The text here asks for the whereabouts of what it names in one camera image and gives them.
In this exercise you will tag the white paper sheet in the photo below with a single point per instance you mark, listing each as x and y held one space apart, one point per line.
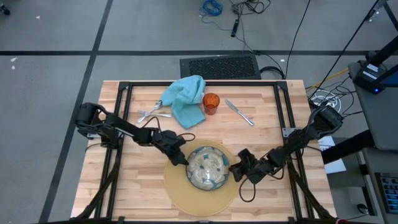
337 166

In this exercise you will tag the light blue cloth napkin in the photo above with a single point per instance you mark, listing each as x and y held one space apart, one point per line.
186 99

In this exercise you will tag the grey desk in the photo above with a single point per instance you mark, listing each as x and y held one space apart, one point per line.
379 124

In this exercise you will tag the black chair caster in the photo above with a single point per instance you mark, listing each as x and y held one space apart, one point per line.
4 9

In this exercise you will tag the silver knife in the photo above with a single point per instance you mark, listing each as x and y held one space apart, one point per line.
239 112

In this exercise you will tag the orange faceted plastic cup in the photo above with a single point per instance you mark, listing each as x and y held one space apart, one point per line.
211 104

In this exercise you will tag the silver spoon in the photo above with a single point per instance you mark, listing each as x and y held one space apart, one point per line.
158 104

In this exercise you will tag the black power strip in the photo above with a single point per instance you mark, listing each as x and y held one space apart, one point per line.
235 28

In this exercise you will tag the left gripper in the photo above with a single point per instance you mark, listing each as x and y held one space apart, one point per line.
169 143

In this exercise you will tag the round woven straw placemat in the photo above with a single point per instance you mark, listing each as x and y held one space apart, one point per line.
199 202

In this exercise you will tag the black computer mouse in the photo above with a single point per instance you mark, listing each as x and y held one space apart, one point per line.
362 209

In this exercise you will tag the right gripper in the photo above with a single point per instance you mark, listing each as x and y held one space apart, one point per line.
255 169

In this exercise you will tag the silver fork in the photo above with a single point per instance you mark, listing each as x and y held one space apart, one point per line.
161 115

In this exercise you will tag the dark keyboard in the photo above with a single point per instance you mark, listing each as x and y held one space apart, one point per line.
388 193

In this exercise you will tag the black device blue light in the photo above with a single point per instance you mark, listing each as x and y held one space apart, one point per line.
368 76

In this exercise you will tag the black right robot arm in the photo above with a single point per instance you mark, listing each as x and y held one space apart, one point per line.
323 119

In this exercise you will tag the black perforated floor panel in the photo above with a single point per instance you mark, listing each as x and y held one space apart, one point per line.
220 67

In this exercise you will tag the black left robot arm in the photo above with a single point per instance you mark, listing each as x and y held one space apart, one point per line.
124 127

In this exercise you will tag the black stand beam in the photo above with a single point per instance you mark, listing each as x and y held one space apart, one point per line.
385 49
348 146

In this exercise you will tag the patterned ceramic plate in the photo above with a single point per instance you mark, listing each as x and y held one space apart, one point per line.
207 168

